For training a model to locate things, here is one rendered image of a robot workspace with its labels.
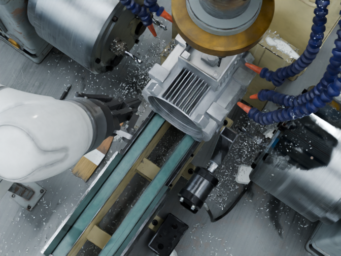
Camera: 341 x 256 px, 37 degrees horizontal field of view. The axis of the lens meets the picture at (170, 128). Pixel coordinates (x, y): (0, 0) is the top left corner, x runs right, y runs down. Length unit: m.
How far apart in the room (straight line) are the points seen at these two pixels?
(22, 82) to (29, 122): 0.83
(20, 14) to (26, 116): 0.63
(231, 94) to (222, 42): 0.27
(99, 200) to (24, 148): 0.62
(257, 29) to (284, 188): 0.35
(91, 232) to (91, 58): 0.44
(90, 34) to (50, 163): 0.51
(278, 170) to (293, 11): 0.36
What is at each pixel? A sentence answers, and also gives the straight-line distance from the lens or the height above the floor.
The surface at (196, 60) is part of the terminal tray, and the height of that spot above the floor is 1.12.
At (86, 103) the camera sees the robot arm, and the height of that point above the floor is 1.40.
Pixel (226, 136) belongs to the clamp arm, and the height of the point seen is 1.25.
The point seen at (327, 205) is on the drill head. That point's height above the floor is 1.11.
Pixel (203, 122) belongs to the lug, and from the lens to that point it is 1.09.
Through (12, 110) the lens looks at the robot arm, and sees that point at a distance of 0.67.
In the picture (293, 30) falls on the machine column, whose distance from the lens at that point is 1.24.
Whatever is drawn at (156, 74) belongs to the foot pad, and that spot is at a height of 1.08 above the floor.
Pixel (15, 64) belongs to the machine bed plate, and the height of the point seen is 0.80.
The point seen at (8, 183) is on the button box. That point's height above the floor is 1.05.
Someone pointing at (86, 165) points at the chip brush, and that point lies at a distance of 1.36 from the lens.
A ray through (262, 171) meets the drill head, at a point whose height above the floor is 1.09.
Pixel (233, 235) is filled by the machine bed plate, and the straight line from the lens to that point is 1.34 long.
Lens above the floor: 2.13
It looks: 75 degrees down
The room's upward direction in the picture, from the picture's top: straight up
